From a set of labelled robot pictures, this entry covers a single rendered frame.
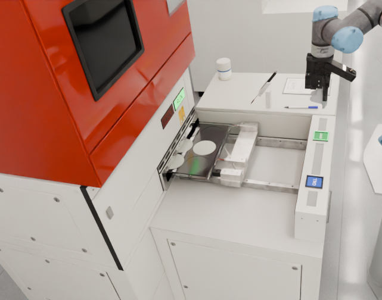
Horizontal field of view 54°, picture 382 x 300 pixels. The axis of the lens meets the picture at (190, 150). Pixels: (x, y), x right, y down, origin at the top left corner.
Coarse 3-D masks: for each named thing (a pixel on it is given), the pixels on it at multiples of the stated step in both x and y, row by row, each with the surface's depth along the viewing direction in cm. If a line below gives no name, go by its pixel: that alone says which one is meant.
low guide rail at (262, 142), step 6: (228, 138) 173; (234, 138) 172; (258, 138) 169; (258, 144) 169; (264, 144) 168; (270, 144) 167; (276, 144) 166; (282, 144) 164; (288, 144) 163; (294, 144) 162; (300, 144) 161; (306, 144) 161
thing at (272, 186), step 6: (198, 180) 157; (204, 180) 156; (210, 180) 155; (216, 180) 154; (246, 180) 149; (252, 180) 149; (258, 180) 148; (246, 186) 150; (252, 186) 149; (258, 186) 148; (264, 186) 146; (270, 186) 145; (276, 186) 144; (282, 186) 143; (288, 186) 143; (294, 186) 142; (288, 192) 144; (294, 192) 143
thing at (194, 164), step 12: (192, 132) 172; (204, 132) 171; (216, 132) 169; (192, 144) 165; (216, 144) 162; (192, 156) 159; (204, 156) 157; (180, 168) 154; (192, 168) 152; (204, 168) 151
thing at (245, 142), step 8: (240, 136) 167; (248, 136) 166; (256, 136) 167; (240, 144) 163; (248, 144) 162; (232, 152) 159; (240, 152) 159; (248, 152) 158; (248, 160) 155; (232, 168) 151; (240, 168) 151; (224, 184) 148; (232, 184) 147; (240, 184) 145
